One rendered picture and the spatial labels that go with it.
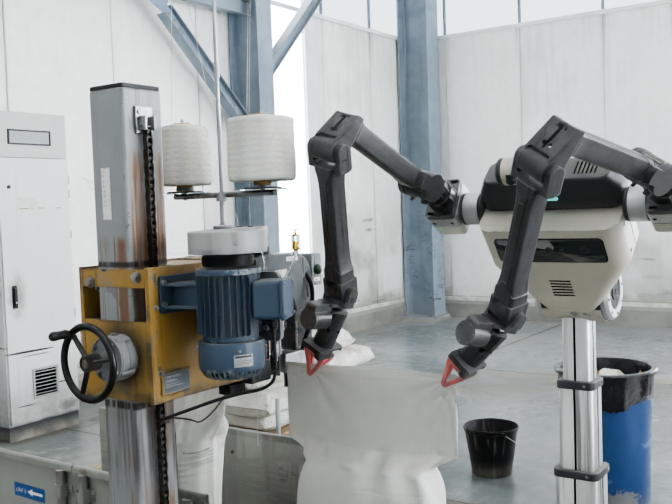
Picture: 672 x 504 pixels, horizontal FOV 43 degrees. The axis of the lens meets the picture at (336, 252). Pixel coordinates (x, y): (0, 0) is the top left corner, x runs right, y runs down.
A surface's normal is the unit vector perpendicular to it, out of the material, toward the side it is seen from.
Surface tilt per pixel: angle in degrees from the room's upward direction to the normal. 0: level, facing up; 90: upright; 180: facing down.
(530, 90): 90
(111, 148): 90
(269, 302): 90
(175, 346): 90
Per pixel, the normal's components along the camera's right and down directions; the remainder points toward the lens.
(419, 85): -0.57, 0.07
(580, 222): -0.39, -0.73
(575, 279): -0.41, 0.69
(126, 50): 0.82, 0.00
